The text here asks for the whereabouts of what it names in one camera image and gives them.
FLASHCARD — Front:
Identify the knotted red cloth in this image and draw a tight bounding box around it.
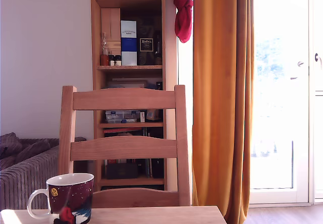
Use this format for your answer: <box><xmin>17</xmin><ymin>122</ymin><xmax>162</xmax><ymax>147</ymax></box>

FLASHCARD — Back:
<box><xmin>171</xmin><ymin>0</ymin><xmax>194</xmax><ymax>43</ymax></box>

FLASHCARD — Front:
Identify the black storage box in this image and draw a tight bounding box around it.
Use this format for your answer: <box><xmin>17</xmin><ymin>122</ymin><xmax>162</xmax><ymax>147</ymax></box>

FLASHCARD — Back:
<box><xmin>105</xmin><ymin>162</ymin><xmax>139</xmax><ymax>180</ymax></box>

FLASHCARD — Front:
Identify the wooden ladder-back chair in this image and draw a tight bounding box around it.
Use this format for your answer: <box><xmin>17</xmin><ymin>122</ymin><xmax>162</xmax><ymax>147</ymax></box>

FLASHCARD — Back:
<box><xmin>58</xmin><ymin>84</ymin><xmax>191</xmax><ymax>209</ymax></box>

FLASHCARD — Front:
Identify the dark red starry coffee mug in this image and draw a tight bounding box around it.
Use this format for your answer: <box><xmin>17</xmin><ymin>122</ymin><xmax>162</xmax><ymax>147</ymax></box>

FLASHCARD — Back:
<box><xmin>27</xmin><ymin>173</ymin><xmax>94</xmax><ymax>224</ymax></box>

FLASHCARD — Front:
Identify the white glass balcony door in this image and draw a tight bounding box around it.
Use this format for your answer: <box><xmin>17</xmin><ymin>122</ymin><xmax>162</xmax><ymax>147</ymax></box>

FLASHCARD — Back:
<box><xmin>249</xmin><ymin>0</ymin><xmax>323</xmax><ymax>205</ymax></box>

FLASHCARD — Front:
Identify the dark glass bottle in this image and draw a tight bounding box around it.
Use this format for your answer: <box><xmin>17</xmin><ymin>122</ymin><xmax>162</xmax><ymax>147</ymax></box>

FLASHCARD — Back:
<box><xmin>154</xmin><ymin>31</ymin><xmax>163</xmax><ymax>66</ymax></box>

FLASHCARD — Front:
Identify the tall wooden bookshelf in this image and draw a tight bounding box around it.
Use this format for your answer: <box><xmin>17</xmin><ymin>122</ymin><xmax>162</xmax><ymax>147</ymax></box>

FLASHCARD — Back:
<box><xmin>90</xmin><ymin>0</ymin><xmax>167</xmax><ymax>192</ymax></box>

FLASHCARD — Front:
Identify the tall wooden box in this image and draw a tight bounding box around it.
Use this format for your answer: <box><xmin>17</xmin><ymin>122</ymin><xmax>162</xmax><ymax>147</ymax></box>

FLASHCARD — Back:
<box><xmin>100</xmin><ymin>8</ymin><xmax>121</xmax><ymax>56</ymax></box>

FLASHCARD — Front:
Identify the red book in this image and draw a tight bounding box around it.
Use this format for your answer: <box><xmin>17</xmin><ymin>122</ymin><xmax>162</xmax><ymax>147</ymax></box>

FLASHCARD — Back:
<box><xmin>103</xmin><ymin>127</ymin><xmax>143</xmax><ymax>134</ymax></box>

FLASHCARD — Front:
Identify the white and blue carton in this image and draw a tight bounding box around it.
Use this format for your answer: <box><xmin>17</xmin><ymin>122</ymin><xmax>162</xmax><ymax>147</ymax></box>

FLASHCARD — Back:
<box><xmin>120</xmin><ymin>20</ymin><xmax>138</xmax><ymax>67</ymax></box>

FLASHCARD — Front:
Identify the clear plastic organizer box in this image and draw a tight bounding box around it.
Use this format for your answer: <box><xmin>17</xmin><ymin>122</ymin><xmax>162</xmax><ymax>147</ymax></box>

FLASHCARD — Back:
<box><xmin>104</xmin><ymin>109</ymin><xmax>141</xmax><ymax>124</ymax></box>

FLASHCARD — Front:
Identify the grey corduroy sofa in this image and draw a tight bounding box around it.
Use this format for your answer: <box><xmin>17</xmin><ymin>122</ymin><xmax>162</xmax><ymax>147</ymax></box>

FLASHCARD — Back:
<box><xmin>0</xmin><ymin>132</ymin><xmax>87</xmax><ymax>211</ymax></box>

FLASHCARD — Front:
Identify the brown paper pouch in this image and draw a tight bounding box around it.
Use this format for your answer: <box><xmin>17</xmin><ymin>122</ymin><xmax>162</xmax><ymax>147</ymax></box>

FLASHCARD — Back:
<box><xmin>146</xmin><ymin>109</ymin><xmax>162</xmax><ymax>122</ymax></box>

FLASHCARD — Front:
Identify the clear glass bottle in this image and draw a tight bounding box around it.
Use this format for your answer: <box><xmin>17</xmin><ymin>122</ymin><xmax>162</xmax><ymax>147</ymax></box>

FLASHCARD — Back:
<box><xmin>101</xmin><ymin>32</ymin><xmax>110</xmax><ymax>56</ymax></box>

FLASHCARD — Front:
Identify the orange curtain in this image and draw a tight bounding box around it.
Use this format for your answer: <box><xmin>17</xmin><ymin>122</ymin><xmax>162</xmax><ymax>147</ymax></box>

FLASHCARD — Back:
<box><xmin>192</xmin><ymin>0</ymin><xmax>254</xmax><ymax>224</ymax></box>

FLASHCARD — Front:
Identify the dark box with gold label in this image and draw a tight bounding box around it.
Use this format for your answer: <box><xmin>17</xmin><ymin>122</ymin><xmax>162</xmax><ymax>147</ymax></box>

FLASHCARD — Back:
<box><xmin>137</xmin><ymin>19</ymin><xmax>155</xmax><ymax>66</ymax></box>

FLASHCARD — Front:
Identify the grey corduroy cushion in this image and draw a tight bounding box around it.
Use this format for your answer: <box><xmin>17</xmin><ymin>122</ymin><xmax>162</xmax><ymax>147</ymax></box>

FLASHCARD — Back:
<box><xmin>0</xmin><ymin>132</ymin><xmax>51</xmax><ymax>171</ymax></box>

